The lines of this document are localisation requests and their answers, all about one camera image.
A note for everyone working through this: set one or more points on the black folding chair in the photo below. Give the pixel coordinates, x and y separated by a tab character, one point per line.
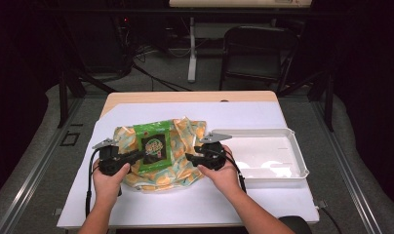
260	35

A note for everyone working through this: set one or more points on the light desk with white leg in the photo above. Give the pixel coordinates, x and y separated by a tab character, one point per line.
192	65

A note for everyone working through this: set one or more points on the black round seat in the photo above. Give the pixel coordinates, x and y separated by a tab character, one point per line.
297	226

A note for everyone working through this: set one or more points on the white plastic tray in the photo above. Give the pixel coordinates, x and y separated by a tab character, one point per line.
269	152

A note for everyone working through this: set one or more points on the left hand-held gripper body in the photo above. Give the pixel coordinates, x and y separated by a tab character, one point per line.
109	162

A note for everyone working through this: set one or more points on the green snack packet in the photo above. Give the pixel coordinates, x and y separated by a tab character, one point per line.
152	136

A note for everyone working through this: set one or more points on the dark equipment cabinet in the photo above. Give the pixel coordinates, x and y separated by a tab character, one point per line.
100	42

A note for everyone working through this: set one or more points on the aluminium floor rail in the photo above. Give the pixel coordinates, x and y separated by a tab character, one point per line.
32	182
347	169

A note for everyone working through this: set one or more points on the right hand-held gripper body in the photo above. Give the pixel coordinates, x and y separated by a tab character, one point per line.
213	156

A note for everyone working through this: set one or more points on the person's right hand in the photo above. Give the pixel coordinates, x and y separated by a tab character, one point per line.
226	177

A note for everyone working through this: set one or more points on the person's left hand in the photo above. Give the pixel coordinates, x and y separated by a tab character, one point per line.
109	188

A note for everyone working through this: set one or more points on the citrus print cloth bag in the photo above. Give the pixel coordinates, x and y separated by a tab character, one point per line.
183	136

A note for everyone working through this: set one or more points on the black metal stand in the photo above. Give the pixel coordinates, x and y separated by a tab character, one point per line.
63	97
329	104

